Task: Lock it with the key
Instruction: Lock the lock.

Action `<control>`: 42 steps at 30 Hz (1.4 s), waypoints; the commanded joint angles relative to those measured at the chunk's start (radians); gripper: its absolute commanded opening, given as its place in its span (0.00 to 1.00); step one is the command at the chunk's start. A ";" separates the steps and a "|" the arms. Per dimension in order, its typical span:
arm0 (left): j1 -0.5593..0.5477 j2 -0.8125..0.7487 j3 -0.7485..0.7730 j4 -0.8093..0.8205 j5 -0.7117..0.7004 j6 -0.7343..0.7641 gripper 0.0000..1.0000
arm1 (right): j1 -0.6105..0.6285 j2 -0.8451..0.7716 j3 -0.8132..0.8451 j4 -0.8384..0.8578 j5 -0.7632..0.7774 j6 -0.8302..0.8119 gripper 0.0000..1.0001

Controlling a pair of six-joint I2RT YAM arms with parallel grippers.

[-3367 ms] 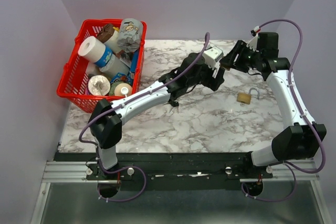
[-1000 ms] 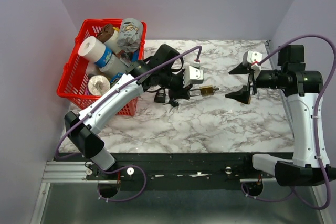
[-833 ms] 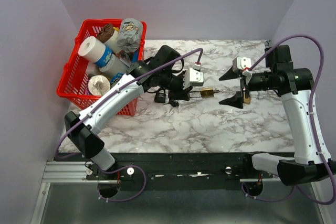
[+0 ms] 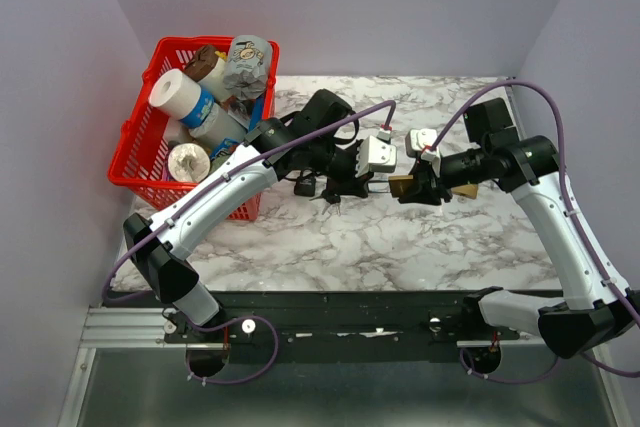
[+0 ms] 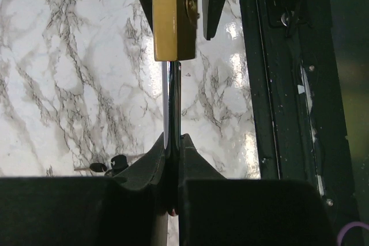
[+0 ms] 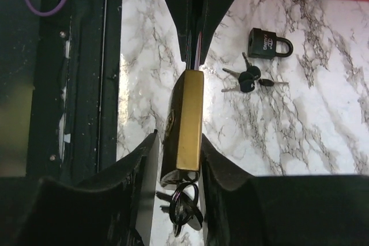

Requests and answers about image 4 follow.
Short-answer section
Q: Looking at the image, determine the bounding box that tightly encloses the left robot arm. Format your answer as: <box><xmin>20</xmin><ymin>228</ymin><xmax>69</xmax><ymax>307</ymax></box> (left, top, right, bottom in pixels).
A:
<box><xmin>124</xmin><ymin>89</ymin><xmax>360</xmax><ymax>342</ymax></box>

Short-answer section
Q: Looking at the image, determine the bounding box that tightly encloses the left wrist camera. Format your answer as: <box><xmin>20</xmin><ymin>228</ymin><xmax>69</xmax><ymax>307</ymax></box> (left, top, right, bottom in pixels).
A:
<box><xmin>355</xmin><ymin>136</ymin><xmax>397</xmax><ymax>177</ymax></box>

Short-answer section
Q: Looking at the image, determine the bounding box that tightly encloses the black mounting rail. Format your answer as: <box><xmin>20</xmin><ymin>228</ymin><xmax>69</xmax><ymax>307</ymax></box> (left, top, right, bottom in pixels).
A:
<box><xmin>165</xmin><ymin>291</ymin><xmax>518</xmax><ymax>364</ymax></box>

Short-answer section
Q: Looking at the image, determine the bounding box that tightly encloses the white blue labelled bottle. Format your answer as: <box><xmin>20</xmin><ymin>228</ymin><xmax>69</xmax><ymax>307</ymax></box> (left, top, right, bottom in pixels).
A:
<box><xmin>180</xmin><ymin>90</ymin><xmax>247</xmax><ymax>150</ymax></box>

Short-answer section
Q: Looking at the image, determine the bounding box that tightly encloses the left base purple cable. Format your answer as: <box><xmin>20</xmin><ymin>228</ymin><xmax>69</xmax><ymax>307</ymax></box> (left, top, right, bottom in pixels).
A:
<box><xmin>179</xmin><ymin>315</ymin><xmax>280</xmax><ymax>387</ymax></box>

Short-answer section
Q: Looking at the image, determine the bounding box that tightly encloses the black key bunch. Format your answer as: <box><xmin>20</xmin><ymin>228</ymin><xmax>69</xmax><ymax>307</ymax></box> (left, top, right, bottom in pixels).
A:
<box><xmin>311</xmin><ymin>189</ymin><xmax>341</xmax><ymax>215</ymax></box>

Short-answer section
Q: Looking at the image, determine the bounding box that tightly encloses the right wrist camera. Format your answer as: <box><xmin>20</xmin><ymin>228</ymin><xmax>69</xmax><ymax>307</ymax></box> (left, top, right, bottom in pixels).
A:
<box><xmin>405</xmin><ymin>128</ymin><xmax>442</xmax><ymax>176</ymax></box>

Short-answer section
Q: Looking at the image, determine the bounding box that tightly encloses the red plastic basket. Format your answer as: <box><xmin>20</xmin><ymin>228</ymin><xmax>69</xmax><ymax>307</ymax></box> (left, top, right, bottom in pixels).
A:
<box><xmin>107</xmin><ymin>35</ymin><xmax>280</xmax><ymax>221</ymax></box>

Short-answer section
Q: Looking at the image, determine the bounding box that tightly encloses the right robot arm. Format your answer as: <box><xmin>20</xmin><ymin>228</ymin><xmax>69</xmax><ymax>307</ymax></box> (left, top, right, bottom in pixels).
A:
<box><xmin>389</xmin><ymin>99</ymin><xmax>639</xmax><ymax>359</ymax></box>

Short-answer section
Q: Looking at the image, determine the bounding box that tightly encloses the metal table frame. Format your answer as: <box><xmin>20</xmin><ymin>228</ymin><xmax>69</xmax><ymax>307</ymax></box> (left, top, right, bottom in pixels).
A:
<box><xmin>59</xmin><ymin>295</ymin><xmax>634</xmax><ymax>426</ymax></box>

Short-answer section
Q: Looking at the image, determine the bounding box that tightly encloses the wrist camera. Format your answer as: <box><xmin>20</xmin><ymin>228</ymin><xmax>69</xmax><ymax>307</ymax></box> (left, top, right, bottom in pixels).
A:
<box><xmin>405</xmin><ymin>128</ymin><xmax>442</xmax><ymax>176</ymax></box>
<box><xmin>355</xmin><ymin>136</ymin><xmax>397</xmax><ymax>177</ymax></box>

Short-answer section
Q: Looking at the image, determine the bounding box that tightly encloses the brass padlock with keys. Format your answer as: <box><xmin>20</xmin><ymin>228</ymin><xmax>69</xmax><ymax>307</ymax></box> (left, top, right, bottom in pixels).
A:
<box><xmin>368</xmin><ymin>175</ymin><xmax>414</xmax><ymax>198</ymax></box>

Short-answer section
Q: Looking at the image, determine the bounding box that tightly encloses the black padlock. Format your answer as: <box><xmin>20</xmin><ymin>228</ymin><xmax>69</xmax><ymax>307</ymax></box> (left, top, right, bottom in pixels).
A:
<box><xmin>293</xmin><ymin>173</ymin><xmax>316</xmax><ymax>198</ymax></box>

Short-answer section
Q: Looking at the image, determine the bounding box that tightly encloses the brown chocolate wrapped item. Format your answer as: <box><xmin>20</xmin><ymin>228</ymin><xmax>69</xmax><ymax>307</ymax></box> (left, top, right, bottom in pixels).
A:
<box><xmin>183</xmin><ymin>44</ymin><xmax>220</xmax><ymax>82</ymax></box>

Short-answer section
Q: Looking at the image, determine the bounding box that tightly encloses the silver foil wrapped roll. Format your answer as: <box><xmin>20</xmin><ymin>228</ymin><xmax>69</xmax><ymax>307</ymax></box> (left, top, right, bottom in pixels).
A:
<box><xmin>167</xmin><ymin>143</ymin><xmax>210</xmax><ymax>183</ymax></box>

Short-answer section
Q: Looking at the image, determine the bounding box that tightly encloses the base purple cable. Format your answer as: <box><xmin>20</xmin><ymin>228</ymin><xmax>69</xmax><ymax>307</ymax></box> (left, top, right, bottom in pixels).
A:
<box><xmin>179</xmin><ymin>315</ymin><xmax>280</xmax><ymax>387</ymax></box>
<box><xmin>458</xmin><ymin>341</ymin><xmax>559</xmax><ymax>383</ymax></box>

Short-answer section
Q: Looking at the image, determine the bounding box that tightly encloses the white toilet paper roll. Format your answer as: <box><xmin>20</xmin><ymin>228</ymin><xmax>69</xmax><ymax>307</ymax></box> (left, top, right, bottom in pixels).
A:
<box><xmin>148</xmin><ymin>68</ymin><xmax>201</xmax><ymax>120</ymax></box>

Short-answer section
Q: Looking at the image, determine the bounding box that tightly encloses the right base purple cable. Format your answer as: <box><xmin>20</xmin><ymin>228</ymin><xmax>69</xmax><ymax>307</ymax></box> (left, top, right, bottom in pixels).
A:
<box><xmin>458</xmin><ymin>341</ymin><xmax>559</xmax><ymax>383</ymax></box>

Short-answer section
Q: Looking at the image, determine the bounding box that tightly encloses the open brass padlock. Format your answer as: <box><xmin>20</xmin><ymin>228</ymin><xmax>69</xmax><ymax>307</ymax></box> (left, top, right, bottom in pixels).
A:
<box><xmin>451</xmin><ymin>184</ymin><xmax>479</xmax><ymax>199</ymax></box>

